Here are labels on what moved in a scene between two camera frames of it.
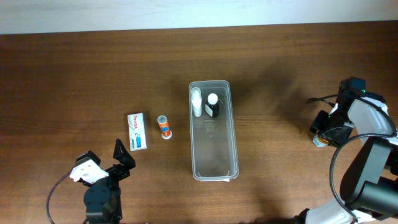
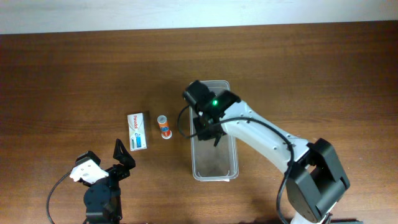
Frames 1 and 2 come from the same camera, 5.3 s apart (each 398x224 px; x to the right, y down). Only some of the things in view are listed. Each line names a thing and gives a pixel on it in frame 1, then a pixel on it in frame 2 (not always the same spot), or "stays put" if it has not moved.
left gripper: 112,171 stays put
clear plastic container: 213,144 stays put
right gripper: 330,132 → 206,131
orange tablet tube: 166,132 stays put
